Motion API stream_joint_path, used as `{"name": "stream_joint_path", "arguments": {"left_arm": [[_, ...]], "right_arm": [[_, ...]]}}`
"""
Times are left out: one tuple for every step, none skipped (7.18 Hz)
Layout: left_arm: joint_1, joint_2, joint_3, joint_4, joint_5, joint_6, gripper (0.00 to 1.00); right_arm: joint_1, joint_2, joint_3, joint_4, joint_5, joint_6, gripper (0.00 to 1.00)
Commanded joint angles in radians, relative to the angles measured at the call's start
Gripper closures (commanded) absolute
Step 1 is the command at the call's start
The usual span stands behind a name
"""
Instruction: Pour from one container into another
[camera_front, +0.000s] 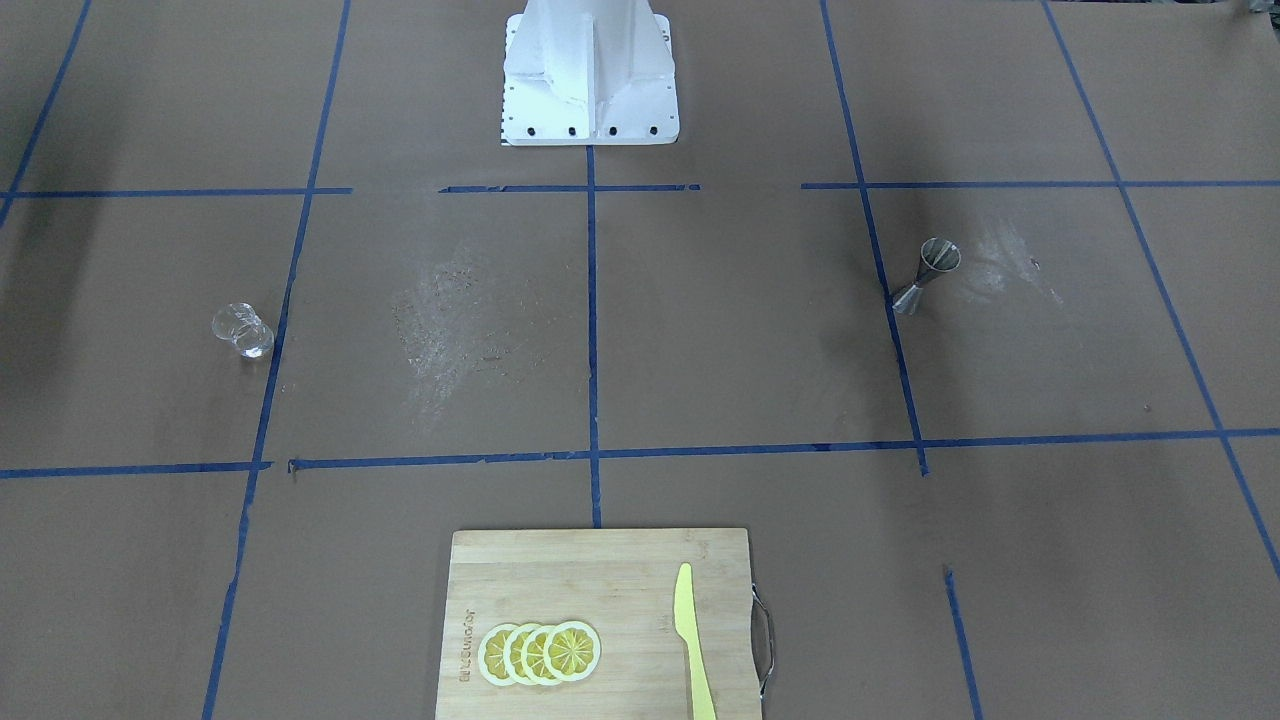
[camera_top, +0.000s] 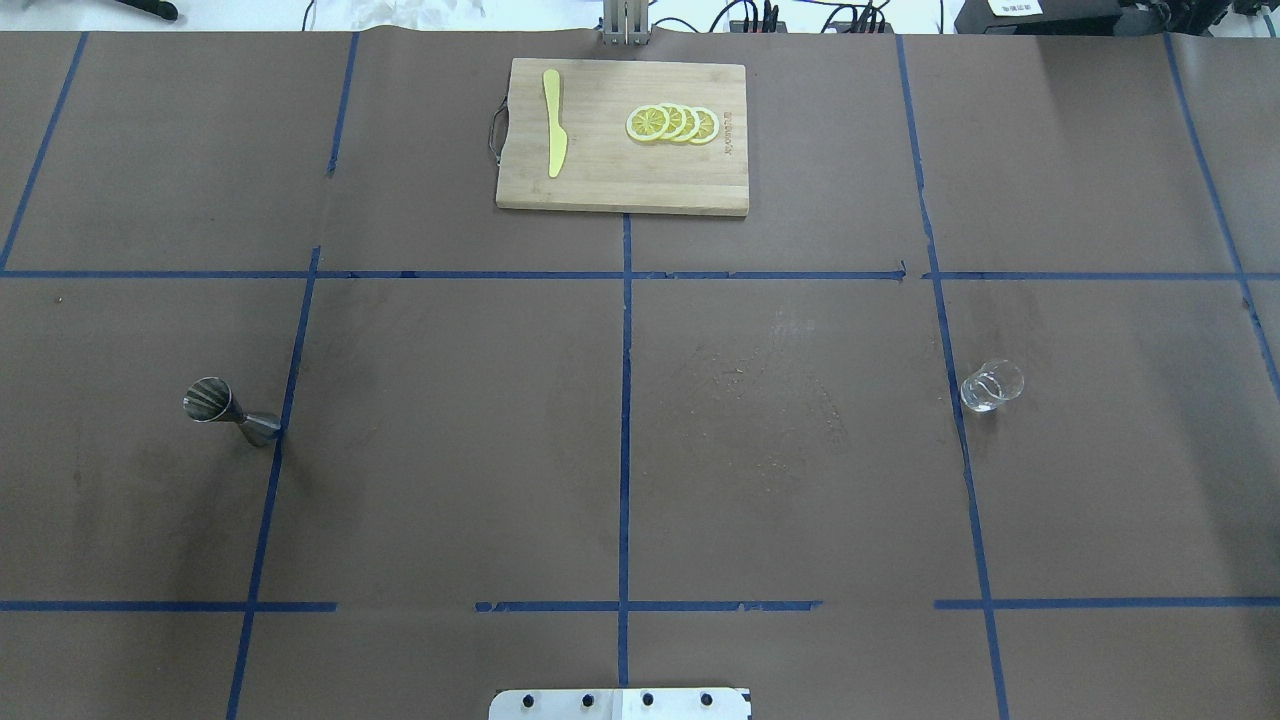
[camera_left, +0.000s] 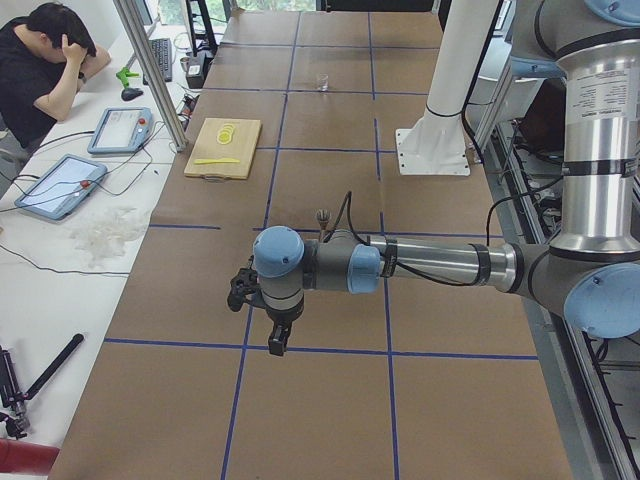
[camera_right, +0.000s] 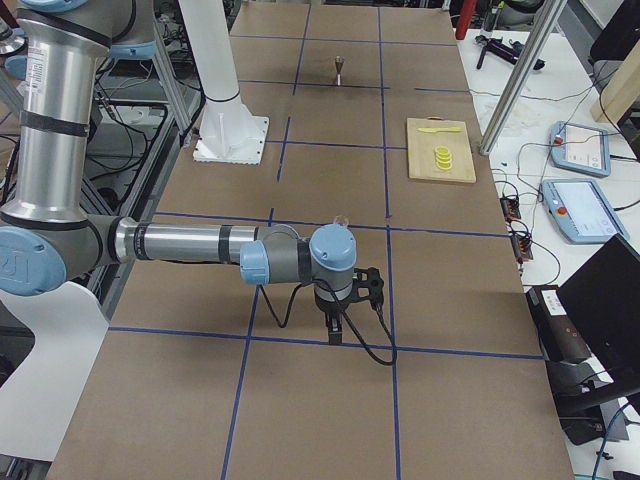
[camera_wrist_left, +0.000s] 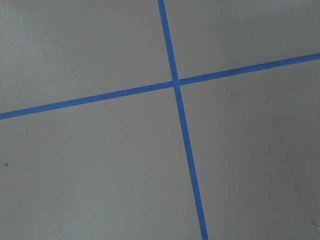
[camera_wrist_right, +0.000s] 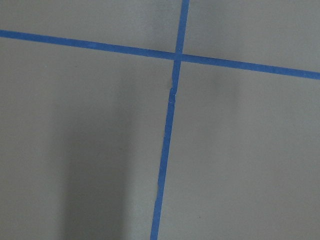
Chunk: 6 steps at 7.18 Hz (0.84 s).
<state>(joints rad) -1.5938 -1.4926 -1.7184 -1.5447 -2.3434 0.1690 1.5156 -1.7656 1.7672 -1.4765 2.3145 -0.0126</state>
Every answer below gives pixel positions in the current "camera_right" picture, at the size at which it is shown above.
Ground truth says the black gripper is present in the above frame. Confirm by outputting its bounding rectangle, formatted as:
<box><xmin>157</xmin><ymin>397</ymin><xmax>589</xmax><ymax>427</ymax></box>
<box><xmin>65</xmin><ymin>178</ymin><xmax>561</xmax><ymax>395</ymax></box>
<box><xmin>314</xmin><ymin>293</ymin><xmax>347</xmax><ymax>345</ymax></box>

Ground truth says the steel jigger shaker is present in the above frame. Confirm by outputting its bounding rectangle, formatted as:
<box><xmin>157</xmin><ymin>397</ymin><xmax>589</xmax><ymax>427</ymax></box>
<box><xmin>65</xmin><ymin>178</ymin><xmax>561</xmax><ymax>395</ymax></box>
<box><xmin>334</xmin><ymin>55</ymin><xmax>345</xmax><ymax>86</ymax></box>

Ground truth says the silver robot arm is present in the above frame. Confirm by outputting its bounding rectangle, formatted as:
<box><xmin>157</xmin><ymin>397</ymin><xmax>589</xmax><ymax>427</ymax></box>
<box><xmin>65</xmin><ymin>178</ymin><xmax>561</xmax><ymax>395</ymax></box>
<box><xmin>1</xmin><ymin>1</ymin><xmax>357</xmax><ymax>345</ymax></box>

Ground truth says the wooden cutting board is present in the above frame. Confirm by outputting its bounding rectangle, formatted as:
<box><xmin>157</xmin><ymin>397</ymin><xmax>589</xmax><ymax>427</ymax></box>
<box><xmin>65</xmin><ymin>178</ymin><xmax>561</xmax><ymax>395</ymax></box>
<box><xmin>406</xmin><ymin>118</ymin><xmax>476</xmax><ymax>184</ymax></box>

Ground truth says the lemon slice one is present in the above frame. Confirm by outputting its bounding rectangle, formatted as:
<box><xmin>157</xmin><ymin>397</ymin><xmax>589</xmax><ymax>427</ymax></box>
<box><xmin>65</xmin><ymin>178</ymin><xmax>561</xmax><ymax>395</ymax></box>
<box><xmin>435</xmin><ymin>146</ymin><xmax>451</xmax><ymax>156</ymax></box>

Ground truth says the black box on desk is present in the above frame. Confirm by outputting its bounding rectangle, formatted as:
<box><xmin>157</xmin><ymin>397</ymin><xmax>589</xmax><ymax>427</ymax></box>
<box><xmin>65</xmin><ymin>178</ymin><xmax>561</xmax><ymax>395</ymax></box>
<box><xmin>526</xmin><ymin>285</ymin><xmax>591</xmax><ymax>364</ymax></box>

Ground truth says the yellow plastic knife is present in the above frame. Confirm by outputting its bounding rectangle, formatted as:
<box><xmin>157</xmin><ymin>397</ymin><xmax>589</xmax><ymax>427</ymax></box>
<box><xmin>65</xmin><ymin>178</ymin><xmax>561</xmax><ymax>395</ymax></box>
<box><xmin>417</xmin><ymin>127</ymin><xmax>462</xmax><ymax>134</ymax></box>

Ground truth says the black computer monitor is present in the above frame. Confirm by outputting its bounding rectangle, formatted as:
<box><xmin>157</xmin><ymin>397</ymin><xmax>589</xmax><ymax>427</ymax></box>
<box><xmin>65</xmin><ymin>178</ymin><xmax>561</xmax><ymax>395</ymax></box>
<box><xmin>558</xmin><ymin>234</ymin><xmax>639</xmax><ymax>382</ymax></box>

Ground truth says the near teach pendant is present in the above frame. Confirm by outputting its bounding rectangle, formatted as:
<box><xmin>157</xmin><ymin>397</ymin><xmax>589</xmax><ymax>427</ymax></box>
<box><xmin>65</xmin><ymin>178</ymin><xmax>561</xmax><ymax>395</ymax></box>
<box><xmin>541</xmin><ymin>179</ymin><xmax>630</xmax><ymax>244</ymax></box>

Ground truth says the teach pendant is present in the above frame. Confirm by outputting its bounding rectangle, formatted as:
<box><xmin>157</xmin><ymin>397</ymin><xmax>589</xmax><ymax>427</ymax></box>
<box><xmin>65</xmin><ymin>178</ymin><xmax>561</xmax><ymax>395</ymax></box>
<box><xmin>541</xmin><ymin>179</ymin><xmax>630</xmax><ymax>244</ymax></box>
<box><xmin>550</xmin><ymin>121</ymin><xmax>611</xmax><ymax>178</ymax></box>

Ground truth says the far teach pendant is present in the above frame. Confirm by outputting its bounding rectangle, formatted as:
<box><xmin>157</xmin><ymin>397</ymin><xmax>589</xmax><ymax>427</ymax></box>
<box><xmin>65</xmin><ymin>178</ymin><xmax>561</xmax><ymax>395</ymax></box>
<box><xmin>550</xmin><ymin>121</ymin><xmax>611</xmax><ymax>178</ymax></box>

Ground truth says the black handheld tool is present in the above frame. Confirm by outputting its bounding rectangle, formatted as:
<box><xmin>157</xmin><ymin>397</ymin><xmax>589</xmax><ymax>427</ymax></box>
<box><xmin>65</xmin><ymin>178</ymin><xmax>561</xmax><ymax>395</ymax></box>
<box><xmin>475</xmin><ymin>35</ymin><xmax>525</xmax><ymax>70</ymax></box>

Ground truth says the red cylinder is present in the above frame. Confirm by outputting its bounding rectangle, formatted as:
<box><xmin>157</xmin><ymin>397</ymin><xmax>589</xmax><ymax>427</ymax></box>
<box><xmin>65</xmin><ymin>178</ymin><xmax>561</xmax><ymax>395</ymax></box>
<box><xmin>455</xmin><ymin>0</ymin><xmax>477</xmax><ymax>40</ymax></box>

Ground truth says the wooden plank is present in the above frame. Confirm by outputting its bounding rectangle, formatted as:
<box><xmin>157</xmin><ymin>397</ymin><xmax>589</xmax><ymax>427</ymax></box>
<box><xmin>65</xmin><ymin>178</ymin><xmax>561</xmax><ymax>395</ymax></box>
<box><xmin>591</xmin><ymin>26</ymin><xmax>639</xmax><ymax>124</ymax></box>

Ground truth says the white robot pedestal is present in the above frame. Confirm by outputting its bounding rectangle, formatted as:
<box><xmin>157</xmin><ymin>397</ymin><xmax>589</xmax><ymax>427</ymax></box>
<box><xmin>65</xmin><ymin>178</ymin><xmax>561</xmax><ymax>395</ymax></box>
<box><xmin>179</xmin><ymin>0</ymin><xmax>269</xmax><ymax>165</ymax></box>

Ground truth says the aluminium frame post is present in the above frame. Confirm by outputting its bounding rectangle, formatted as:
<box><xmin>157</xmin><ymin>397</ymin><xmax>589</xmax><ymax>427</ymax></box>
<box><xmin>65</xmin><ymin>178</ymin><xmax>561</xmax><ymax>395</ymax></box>
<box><xmin>479</xmin><ymin>0</ymin><xmax>567</xmax><ymax>156</ymax></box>

